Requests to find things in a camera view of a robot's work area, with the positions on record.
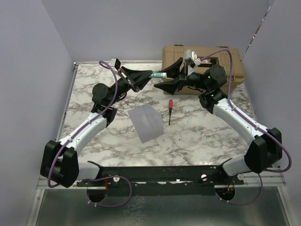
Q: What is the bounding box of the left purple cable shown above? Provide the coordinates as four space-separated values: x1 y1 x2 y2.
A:
47 60 133 208

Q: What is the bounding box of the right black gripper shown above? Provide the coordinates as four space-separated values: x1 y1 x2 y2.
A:
154 57 210 95

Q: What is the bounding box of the aluminium extrusion frame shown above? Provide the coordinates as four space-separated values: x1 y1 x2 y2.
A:
35 62 286 190

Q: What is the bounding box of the red handled screwdriver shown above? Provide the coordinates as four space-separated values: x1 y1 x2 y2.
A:
168 99 173 126

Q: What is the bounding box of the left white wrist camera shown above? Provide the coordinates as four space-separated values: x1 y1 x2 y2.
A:
109 58 121 70

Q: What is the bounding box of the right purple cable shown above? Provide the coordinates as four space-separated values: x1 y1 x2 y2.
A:
199 48 293 206

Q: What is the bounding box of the tan plastic tool case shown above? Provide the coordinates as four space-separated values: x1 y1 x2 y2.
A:
161 44 246 97

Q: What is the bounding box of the grey envelope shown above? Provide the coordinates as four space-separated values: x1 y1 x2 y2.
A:
128 104 164 143

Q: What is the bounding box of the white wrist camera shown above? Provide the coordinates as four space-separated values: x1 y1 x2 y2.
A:
184 49 201 70
109 58 121 70

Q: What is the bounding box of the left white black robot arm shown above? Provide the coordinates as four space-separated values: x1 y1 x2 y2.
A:
40 66 153 188

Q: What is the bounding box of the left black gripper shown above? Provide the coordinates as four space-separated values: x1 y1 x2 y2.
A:
108 66 154 106

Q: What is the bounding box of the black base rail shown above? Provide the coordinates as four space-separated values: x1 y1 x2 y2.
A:
77 165 244 196

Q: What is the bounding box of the purple cable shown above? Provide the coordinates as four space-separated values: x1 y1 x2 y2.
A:
199 48 293 206
47 60 133 208

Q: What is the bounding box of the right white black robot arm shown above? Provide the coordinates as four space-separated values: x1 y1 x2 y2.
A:
154 58 282 184

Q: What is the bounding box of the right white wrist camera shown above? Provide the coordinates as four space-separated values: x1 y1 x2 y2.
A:
184 49 201 70

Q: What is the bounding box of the green white glue stick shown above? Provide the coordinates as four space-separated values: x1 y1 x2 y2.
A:
150 72 167 78

